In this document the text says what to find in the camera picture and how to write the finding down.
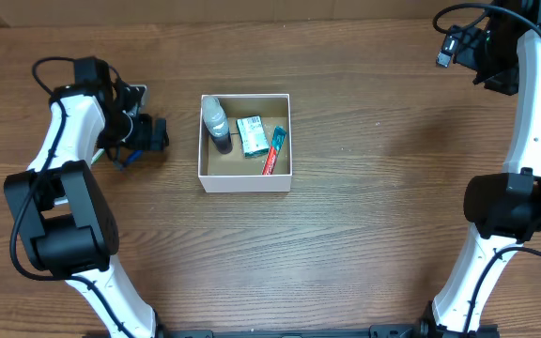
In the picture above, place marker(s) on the green white soap box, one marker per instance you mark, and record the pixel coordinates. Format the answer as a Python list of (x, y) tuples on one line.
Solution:
[(254, 141)]

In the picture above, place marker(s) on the clear bottle with black cap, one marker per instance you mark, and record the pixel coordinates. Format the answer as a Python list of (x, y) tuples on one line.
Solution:
[(216, 122)]

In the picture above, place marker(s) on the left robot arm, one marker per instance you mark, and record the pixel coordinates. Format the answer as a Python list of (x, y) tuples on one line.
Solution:
[(63, 227)]

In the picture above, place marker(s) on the Colgate toothpaste tube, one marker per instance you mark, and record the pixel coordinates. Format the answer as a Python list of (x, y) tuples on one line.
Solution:
[(277, 143)]

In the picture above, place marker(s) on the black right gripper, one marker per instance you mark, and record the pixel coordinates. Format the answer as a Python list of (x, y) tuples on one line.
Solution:
[(503, 80)]

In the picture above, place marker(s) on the blue disposable razor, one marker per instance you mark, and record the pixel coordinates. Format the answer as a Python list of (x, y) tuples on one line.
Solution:
[(129, 158)]

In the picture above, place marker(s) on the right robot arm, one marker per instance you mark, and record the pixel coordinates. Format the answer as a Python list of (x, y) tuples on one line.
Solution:
[(504, 209)]

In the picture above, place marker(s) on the green white toothbrush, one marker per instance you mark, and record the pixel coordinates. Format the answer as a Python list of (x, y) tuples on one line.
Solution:
[(97, 155)]

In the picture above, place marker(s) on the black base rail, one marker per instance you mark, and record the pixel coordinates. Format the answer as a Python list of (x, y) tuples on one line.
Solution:
[(289, 333)]

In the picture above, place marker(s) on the white cardboard box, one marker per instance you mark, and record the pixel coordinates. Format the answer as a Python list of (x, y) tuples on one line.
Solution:
[(233, 172)]

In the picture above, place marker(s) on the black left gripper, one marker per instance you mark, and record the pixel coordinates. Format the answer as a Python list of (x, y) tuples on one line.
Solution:
[(141, 135)]

